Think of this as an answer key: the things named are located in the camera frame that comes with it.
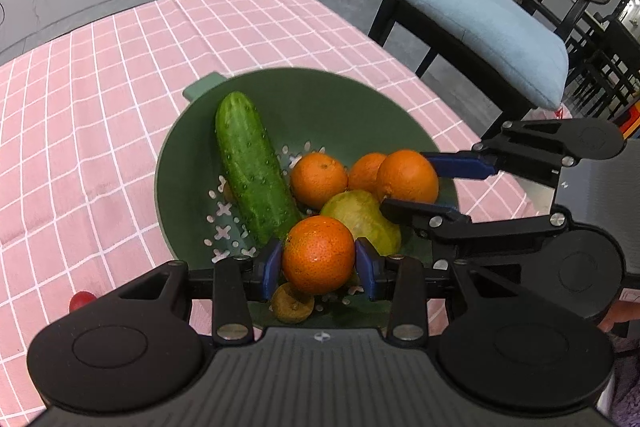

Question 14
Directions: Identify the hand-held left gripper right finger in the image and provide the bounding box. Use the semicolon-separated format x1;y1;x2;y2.
354;238;507;344

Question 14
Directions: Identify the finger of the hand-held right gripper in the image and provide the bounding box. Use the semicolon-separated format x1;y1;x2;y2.
424;119;582;188
379;198;572;259

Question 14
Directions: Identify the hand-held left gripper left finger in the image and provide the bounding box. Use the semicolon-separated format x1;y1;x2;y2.
102;238;285;344

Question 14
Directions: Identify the orange mandarin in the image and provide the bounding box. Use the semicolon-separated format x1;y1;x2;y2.
281;215;357;296
347;152;389;196
376;149;440;206
290;152;350;212

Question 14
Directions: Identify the large green guava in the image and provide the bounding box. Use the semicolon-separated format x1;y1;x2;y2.
320;190;403;257

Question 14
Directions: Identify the green cucumber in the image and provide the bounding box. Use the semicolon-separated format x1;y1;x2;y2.
215;91;304;247

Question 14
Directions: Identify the green plastic colander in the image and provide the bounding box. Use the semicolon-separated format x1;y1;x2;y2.
155;68;461;329

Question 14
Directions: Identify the light blue seat cushion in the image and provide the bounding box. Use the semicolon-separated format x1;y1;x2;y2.
373;0;570;110

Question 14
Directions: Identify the black wooden chair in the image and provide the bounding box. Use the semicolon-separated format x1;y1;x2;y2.
368;0;537;138

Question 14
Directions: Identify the black slatted chair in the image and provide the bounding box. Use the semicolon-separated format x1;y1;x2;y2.
475;0;640;120

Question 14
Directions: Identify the red cherry tomato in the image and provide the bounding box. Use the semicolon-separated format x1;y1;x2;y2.
69;291;96;313

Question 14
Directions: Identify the pink checkered tablecloth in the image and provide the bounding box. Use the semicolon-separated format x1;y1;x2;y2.
0;0;572;410

